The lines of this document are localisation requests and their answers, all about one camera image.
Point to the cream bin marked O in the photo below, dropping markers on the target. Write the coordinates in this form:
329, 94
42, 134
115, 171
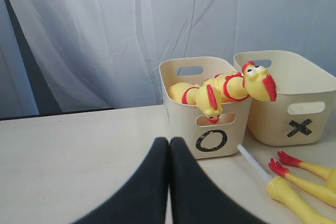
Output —
203, 138

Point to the whole yellow rubber chicken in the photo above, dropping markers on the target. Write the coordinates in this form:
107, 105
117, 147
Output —
252, 81
206, 98

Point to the cream bin marked X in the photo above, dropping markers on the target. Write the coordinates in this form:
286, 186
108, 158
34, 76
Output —
305, 97

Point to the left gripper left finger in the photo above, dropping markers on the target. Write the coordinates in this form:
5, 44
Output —
143, 198

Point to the headless yellow chicken body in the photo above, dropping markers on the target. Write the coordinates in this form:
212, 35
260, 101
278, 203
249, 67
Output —
315, 179

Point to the white backdrop curtain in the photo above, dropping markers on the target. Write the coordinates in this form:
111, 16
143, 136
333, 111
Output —
98, 54

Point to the dark panel behind curtain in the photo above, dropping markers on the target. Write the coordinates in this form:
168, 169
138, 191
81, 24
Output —
45, 101

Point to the broken chicken head with tube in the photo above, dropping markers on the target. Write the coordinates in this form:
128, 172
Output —
279, 188

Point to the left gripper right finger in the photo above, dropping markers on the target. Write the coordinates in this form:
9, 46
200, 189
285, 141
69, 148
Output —
194, 196

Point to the whole yellow rubber chicken top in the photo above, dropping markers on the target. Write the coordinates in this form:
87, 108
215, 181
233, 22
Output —
206, 98

